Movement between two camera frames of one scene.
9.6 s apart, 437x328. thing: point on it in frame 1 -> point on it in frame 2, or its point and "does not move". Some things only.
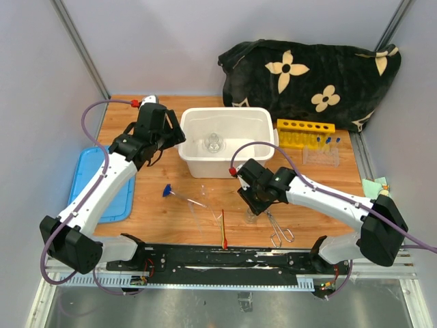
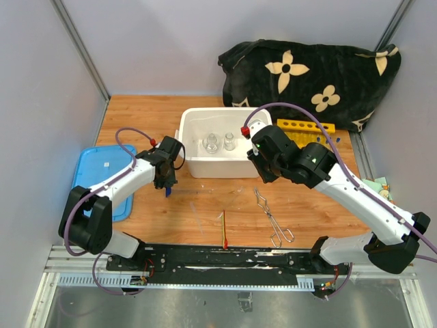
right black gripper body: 252,195 -> 269,170
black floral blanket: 298,80 does not move
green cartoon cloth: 373,188 does not move
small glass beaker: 214,144 does not move
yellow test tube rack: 299,133 does not move
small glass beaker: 250,218 -> 229,142
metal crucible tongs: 275,238 does not move
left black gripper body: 170,136 -> 168,181
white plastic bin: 212,140 does not move
